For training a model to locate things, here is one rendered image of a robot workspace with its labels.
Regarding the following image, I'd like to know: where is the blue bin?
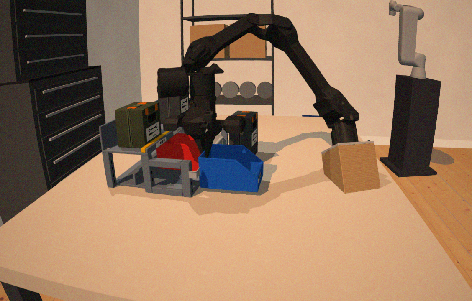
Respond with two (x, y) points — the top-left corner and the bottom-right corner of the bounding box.
(198, 144), (264, 192)

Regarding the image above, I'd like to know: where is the red open bin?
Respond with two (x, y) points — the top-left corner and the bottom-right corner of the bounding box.
(156, 133), (201, 171)

